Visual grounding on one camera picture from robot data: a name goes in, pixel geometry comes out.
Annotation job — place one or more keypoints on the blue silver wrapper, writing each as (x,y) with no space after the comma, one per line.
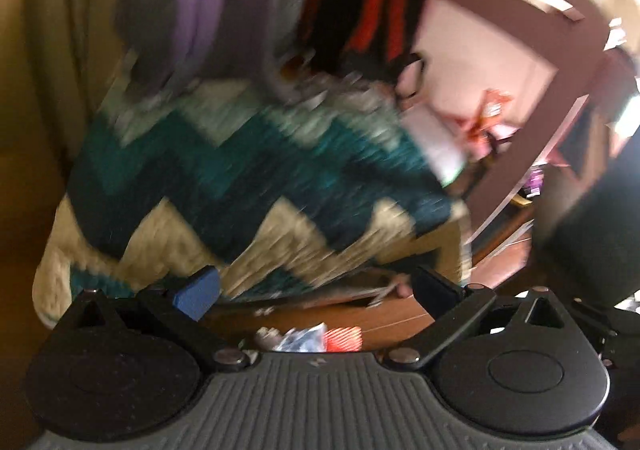
(300,340)

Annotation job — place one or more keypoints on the purple grey quilted bag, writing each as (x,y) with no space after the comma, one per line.
(210,5)

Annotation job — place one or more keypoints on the dark trash bin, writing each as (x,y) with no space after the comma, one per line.
(590,240)

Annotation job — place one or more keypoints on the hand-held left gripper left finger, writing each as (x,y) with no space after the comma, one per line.
(197,292)

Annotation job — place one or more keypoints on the teal cream zigzag blanket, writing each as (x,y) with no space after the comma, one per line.
(240,190)

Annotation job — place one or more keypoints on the purple toy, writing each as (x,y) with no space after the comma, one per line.
(534,180)

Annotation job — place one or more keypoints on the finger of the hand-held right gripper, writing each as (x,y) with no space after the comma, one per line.
(612,330)

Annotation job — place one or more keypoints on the pink chair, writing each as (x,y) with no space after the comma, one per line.
(565,95)

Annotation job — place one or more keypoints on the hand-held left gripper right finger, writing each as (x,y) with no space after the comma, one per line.
(435,292)

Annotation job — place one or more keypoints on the white book green edge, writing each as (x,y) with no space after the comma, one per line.
(435,145)

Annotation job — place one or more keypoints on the black red backpack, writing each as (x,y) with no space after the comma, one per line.
(370,5)

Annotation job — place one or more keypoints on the red white striped wrapper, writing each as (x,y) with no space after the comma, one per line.
(344,339)

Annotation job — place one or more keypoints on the orange snack packet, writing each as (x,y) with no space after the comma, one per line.
(487,115)

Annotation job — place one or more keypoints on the crumpled pale wrapper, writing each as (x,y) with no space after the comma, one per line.
(390,291)

